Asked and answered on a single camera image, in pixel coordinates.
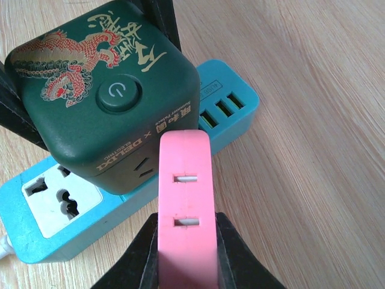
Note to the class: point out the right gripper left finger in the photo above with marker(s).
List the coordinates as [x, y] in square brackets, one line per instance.
[137, 268]

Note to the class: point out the teal power strip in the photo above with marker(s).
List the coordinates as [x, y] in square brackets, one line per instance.
[51, 215]

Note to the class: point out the dark green cube socket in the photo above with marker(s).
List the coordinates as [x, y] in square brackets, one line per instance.
[102, 89]

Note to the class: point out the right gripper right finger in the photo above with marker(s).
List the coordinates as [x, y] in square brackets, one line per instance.
[237, 265]

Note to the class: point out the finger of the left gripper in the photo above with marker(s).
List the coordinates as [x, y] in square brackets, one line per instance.
[161, 14]
[13, 114]

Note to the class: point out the pink plug adapter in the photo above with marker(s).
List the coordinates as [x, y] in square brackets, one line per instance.
[187, 238]

